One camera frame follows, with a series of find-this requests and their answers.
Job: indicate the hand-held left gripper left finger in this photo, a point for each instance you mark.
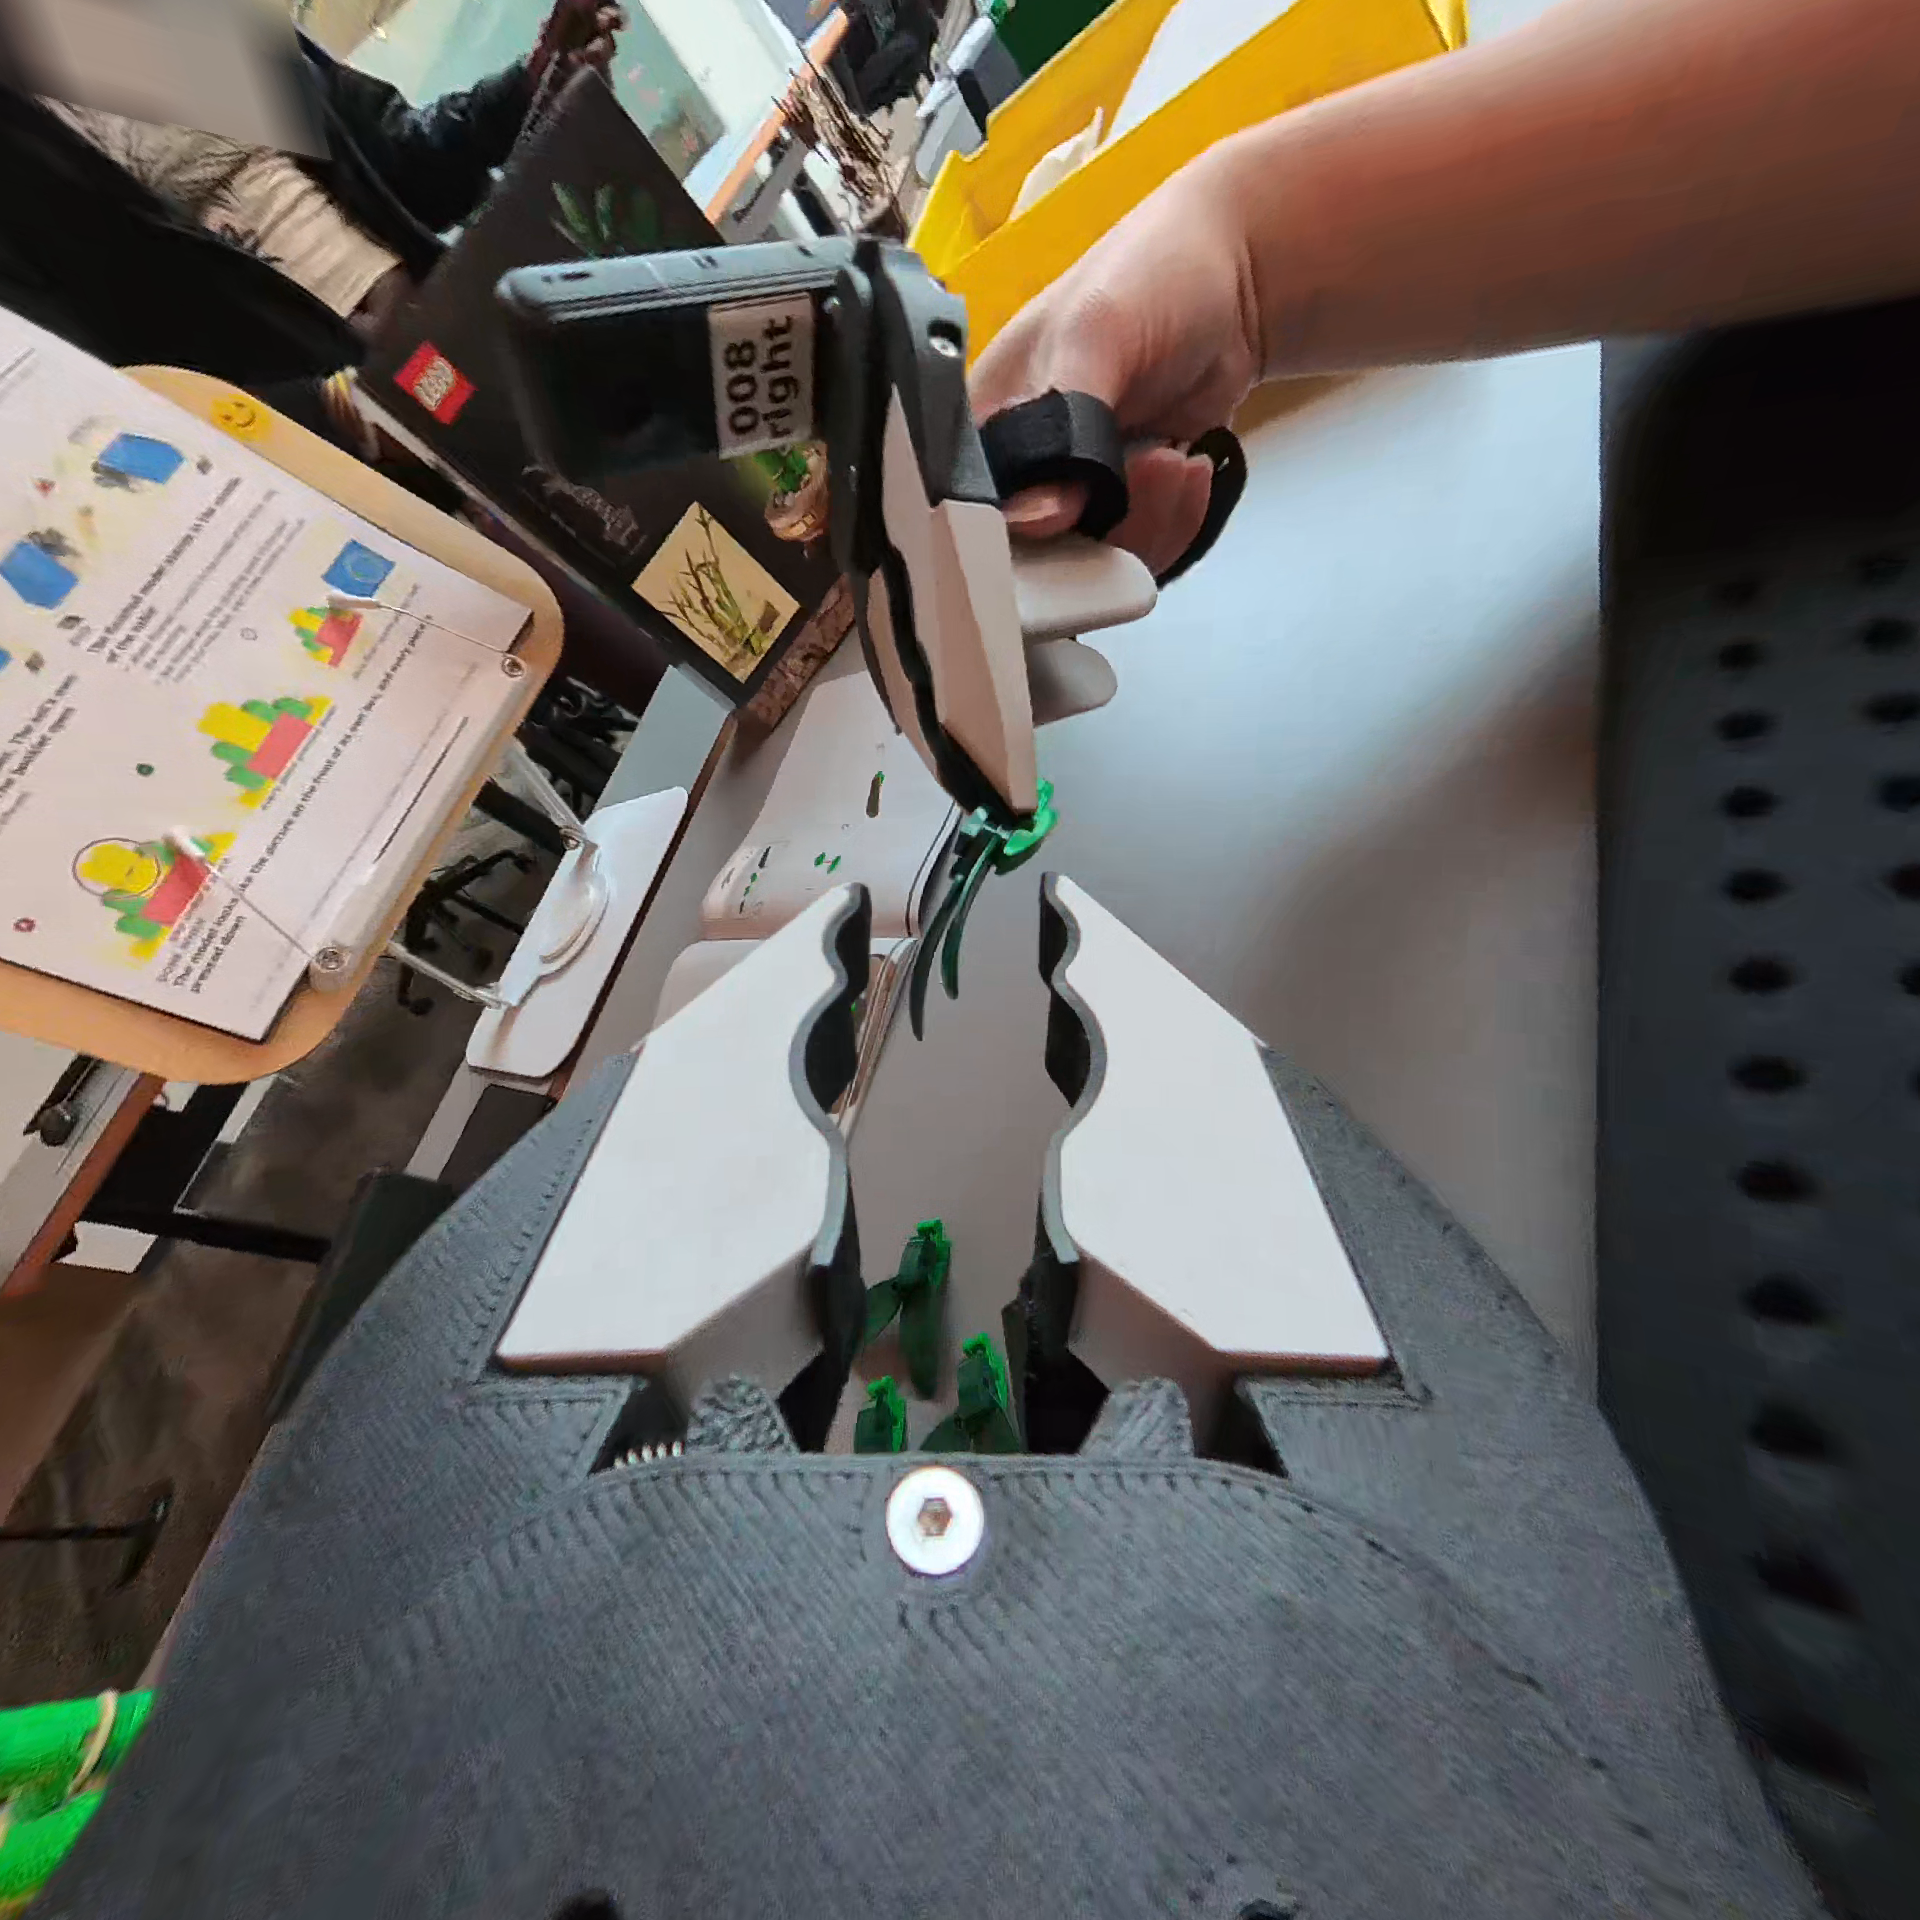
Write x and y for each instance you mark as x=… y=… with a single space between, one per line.
x=675 y=1201

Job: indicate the person's right forearm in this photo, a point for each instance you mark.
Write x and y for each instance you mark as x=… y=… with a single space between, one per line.
x=1575 y=166

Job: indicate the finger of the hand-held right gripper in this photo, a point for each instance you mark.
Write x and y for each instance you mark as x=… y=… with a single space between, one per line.
x=962 y=630

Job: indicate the green lego bamboo model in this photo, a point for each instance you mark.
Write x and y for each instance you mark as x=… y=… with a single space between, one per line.
x=61 y=1769

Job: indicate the single green lego leaf piece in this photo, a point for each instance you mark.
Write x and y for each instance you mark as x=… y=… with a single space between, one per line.
x=990 y=848

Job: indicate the white stand base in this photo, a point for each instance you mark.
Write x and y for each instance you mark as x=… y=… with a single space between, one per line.
x=599 y=885

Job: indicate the wooden document board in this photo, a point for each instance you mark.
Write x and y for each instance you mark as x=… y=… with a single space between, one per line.
x=524 y=720

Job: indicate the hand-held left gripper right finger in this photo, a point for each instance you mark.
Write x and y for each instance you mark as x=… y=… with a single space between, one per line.
x=1214 y=1201

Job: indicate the black lego set box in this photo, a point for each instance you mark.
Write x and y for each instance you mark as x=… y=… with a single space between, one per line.
x=599 y=195

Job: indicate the black perforated pad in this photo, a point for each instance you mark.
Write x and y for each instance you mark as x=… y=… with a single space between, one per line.
x=1756 y=1049

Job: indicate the group of green lego leaves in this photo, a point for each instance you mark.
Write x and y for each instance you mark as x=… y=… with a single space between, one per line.
x=923 y=1305

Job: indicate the person's right hand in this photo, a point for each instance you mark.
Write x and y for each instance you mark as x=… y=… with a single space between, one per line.
x=1141 y=329

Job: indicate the yellow plastic bin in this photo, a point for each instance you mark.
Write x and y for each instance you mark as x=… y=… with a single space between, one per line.
x=1349 y=61

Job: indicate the printed instruction sheet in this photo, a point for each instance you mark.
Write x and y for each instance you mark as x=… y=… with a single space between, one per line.
x=225 y=674

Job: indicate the lego instruction booklet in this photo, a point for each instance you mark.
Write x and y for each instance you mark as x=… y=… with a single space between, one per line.
x=820 y=750

